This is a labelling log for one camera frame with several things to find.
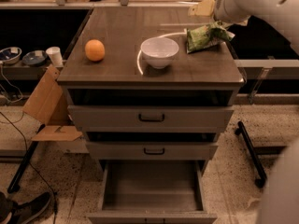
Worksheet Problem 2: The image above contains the white ceramic bowl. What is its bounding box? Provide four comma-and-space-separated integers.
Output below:
140, 37, 179, 69

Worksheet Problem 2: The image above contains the orange fruit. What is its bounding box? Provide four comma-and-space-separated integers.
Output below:
85, 39, 105, 62

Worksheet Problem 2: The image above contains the top grey drawer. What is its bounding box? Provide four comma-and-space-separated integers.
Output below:
68, 105, 233, 133

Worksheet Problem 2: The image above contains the black left stand leg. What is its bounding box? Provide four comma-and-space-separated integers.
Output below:
6, 126, 38, 194

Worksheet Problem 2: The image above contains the bottom grey drawer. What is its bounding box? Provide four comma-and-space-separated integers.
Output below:
88, 161, 217, 224

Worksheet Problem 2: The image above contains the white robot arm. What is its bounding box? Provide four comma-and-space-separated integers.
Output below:
195, 0, 299, 224

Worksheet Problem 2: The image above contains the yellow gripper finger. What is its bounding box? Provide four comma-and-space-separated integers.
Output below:
188, 0, 215, 17

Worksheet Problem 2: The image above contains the dark blue bowl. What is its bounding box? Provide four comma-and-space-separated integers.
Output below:
22, 50, 48, 67

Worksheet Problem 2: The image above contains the black shoe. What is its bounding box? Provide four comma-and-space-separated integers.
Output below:
0, 192, 51, 224

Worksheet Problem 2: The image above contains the black floor cable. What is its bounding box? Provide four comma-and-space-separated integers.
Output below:
0, 110, 59, 224

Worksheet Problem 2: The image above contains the black right stand leg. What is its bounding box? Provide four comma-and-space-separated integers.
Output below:
235, 121, 267, 189

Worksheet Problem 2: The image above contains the green jalapeno chip bag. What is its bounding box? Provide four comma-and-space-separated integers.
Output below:
186, 21, 235, 53

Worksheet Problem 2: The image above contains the grey drawer cabinet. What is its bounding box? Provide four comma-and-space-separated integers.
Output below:
58, 7, 243, 224

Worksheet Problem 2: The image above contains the white paper cup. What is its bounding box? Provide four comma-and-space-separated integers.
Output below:
46, 47, 63, 66

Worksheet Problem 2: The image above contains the middle grey drawer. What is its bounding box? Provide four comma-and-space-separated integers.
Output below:
86, 142, 218, 161

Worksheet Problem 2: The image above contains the grey drawer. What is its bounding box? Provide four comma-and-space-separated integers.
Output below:
86, 142, 218, 161
68, 105, 233, 133
88, 161, 217, 224

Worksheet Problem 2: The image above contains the light rimmed bowl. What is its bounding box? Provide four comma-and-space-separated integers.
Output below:
0, 47, 21, 65

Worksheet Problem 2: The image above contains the black stand leg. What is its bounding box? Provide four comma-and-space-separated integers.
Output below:
6, 126, 38, 194
235, 121, 267, 189

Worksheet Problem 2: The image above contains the brown cardboard box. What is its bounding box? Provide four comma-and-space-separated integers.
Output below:
22, 64, 82, 142

